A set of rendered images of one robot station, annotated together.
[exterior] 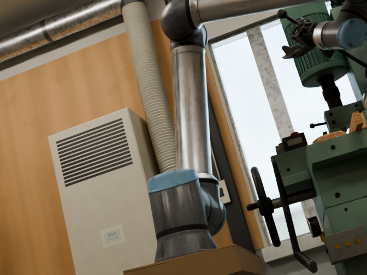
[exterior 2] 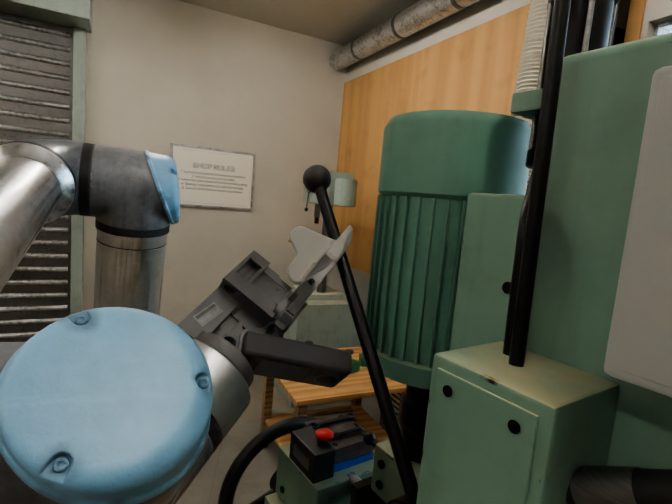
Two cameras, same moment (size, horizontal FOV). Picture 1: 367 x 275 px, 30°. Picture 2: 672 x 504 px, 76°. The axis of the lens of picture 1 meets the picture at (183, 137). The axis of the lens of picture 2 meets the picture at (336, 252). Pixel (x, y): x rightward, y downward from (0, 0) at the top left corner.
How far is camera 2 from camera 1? 2.31 m
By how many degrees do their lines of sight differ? 55
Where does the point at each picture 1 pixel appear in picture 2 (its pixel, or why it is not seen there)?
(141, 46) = (534, 30)
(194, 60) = (102, 260)
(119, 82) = (513, 73)
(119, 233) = not seen: hidden behind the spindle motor
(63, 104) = (457, 89)
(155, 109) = not seen: hidden behind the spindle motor
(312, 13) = (410, 192)
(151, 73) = (531, 75)
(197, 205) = not seen: outside the picture
